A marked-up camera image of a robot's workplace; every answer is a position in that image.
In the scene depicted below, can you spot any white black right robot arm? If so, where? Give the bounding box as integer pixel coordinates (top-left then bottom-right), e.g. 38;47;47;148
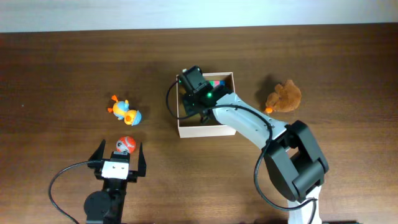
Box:
174;66;329;223

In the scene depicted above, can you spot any pink cardboard box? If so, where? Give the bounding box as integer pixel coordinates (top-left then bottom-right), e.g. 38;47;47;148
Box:
177;72;236;138

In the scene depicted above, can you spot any red white ball toy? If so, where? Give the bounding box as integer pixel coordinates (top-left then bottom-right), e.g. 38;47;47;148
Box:
116;136;136;153

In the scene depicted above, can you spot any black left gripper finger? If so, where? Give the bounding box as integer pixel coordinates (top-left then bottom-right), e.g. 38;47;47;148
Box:
137;143;147;177
88;139;106;161

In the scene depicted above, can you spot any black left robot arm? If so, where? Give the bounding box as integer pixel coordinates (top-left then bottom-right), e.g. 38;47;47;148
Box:
84;141;146;224

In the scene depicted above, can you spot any orange blue duck toy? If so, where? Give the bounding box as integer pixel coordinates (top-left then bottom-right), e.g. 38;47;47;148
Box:
107;95;142;126

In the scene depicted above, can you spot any brown plush chicken toy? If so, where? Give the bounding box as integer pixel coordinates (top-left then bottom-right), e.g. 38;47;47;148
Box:
264;80;302;114

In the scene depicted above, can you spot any colourful puzzle cube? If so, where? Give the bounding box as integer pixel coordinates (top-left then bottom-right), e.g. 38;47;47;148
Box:
209;80;225;88

